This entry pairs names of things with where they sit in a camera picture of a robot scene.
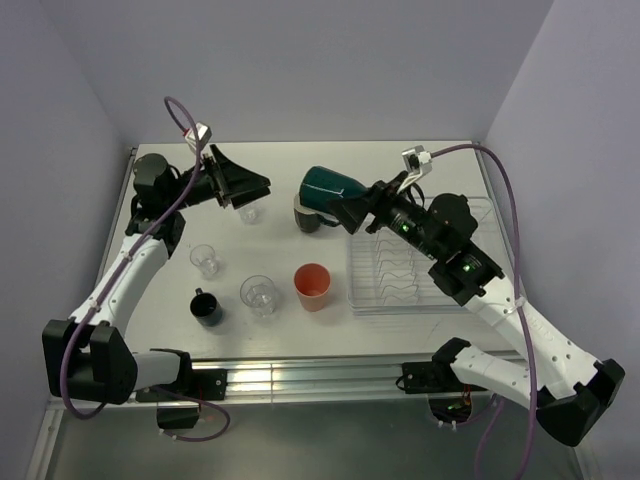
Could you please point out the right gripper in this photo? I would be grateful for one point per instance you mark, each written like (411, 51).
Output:
(352, 210)

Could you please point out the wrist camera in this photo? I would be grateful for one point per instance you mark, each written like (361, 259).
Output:
(418, 164)
(198, 138)

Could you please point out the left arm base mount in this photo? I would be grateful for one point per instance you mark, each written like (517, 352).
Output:
(202, 388)

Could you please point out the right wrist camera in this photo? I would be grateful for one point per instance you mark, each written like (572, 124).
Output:
(418, 164)

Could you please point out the clear plastic drip tray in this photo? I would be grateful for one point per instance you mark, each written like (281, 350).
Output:
(360, 306)

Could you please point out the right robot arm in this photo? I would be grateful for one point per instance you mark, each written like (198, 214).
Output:
(567, 388)

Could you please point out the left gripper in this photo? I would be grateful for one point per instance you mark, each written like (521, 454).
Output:
(234, 177)

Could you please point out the large clear glass tumbler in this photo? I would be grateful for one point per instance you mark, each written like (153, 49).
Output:
(259, 294)

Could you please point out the small clear glass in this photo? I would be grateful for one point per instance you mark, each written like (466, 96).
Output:
(203, 258)

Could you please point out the clear glass near back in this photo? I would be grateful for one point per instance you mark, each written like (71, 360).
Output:
(251, 214)

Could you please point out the small black mug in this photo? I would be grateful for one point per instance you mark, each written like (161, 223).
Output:
(206, 309)

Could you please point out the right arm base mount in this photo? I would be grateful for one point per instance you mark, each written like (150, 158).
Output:
(431, 378)

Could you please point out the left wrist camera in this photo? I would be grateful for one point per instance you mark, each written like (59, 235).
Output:
(198, 138)

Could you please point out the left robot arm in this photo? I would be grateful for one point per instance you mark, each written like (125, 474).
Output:
(86, 355)

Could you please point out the dark green ceramic mug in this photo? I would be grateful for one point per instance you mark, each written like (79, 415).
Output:
(318, 187)

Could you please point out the orange plastic cup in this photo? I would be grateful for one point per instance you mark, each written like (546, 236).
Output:
(312, 282)

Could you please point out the aluminium extrusion rail frame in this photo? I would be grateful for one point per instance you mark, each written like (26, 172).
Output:
(260, 381)

